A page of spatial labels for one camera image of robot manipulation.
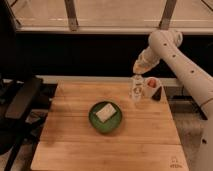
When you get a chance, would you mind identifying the metal window frame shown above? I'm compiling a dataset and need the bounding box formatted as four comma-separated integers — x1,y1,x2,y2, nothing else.
0,0,213,34

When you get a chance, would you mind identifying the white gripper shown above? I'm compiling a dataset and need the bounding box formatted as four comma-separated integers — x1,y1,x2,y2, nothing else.
131,59,162,102

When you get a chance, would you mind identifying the green round plate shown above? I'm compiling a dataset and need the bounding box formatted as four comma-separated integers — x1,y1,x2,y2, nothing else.
89,101,122,134

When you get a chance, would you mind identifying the black office chair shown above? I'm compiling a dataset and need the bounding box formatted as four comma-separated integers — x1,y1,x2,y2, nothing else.
0,77,45,171

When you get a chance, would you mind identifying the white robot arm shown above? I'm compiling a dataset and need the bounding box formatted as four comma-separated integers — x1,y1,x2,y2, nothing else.
133,30,213,171

